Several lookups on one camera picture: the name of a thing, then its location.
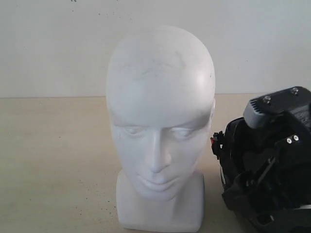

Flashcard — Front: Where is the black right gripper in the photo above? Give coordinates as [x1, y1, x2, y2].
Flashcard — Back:
[252, 86, 311, 195]

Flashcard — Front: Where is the black helmet with tinted visor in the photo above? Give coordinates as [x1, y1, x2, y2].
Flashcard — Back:
[211, 117, 311, 233]

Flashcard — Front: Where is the white mannequin head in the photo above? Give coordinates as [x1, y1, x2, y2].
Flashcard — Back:
[106, 25, 215, 233]

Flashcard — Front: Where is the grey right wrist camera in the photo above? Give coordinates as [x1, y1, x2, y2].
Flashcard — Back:
[243, 89, 296, 129]

